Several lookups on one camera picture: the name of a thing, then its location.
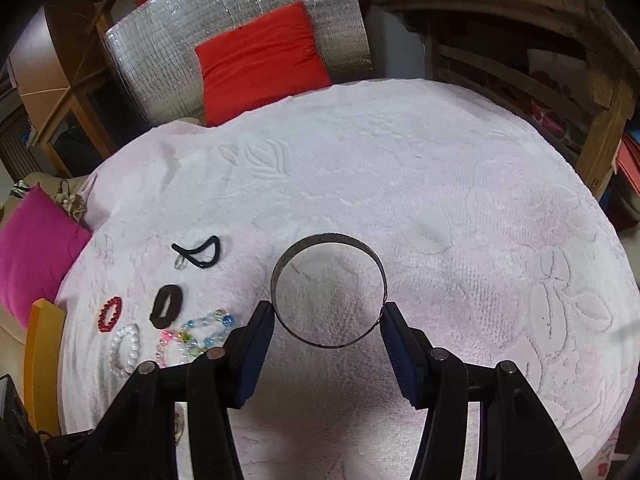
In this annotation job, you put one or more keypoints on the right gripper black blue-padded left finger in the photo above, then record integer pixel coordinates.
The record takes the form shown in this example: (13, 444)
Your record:
(220, 380)

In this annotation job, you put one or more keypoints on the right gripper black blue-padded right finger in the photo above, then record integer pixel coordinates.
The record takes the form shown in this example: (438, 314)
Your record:
(434, 380)

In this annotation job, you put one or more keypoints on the dark metal bangle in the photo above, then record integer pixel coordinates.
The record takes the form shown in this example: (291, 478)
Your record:
(327, 290)

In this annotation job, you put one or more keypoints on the thick black hair scrunchie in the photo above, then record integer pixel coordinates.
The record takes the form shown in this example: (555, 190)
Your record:
(167, 306)

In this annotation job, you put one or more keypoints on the orange box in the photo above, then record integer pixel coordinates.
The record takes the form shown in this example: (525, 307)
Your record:
(42, 351)

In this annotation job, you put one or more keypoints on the pale pink embossed bedspread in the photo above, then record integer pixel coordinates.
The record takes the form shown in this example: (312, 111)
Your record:
(491, 244)

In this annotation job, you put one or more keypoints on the magenta pink cushion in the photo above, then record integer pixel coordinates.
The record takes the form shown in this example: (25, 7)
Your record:
(39, 245)

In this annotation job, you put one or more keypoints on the beige crumpled fabric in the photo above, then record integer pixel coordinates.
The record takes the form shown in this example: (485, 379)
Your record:
(72, 203)

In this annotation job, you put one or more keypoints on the red cushion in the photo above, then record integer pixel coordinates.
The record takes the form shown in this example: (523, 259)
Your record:
(259, 63)

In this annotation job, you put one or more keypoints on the silver foil insulation mat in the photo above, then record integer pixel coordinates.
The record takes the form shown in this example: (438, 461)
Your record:
(153, 47)

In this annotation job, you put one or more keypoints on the wooden chair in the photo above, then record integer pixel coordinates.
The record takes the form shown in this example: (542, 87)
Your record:
(566, 66)

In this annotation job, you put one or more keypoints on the wooden shelf unit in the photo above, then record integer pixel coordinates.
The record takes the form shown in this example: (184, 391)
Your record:
(79, 109)

